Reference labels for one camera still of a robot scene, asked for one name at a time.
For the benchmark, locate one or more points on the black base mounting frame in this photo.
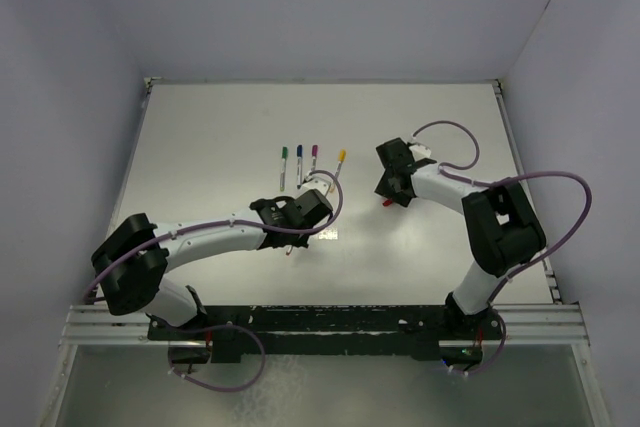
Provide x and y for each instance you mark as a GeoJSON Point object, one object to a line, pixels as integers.
{"type": "Point", "coordinates": [420, 332]}

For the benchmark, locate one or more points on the aluminium rail front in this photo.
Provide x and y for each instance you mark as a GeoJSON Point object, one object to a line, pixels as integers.
{"type": "Point", "coordinates": [525, 325]}

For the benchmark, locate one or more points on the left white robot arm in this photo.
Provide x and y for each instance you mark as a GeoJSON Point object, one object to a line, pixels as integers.
{"type": "Point", "coordinates": [133, 262]}

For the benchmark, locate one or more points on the purple marker pen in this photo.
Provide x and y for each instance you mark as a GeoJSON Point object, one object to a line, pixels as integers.
{"type": "Point", "coordinates": [313, 163]}

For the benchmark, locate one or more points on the green marker pen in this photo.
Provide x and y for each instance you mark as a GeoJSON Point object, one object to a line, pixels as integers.
{"type": "Point", "coordinates": [282, 173]}

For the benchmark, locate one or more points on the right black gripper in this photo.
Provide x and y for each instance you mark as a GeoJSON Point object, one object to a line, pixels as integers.
{"type": "Point", "coordinates": [385, 190]}

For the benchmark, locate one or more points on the blue marker pen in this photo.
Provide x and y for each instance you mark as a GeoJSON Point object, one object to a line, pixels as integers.
{"type": "Point", "coordinates": [299, 170]}

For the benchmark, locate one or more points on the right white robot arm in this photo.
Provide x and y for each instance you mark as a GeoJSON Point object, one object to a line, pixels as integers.
{"type": "Point", "coordinates": [502, 228]}

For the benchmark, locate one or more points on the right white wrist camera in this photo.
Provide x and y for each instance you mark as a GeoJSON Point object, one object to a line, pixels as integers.
{"type": "Point", "coordinates": [419, 151]}

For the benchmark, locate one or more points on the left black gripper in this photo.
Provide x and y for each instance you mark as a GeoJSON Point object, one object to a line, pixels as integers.
{"type": "Point", "coordinates": [302, 241]}

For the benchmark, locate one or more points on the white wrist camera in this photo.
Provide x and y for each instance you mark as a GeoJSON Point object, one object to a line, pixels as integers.
{"type": "Point", "coordinates": [419, 151]}
{"type": "Point", "coordinates": [322, 183]}

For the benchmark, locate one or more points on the yellow marker pen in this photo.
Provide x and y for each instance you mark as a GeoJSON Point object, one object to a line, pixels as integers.
{"type": "Point", "coordinates": [336, 176]}

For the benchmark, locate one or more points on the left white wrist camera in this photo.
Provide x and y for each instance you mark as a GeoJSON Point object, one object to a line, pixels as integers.
{"type": "Point", "coordinates": [322, 183]}

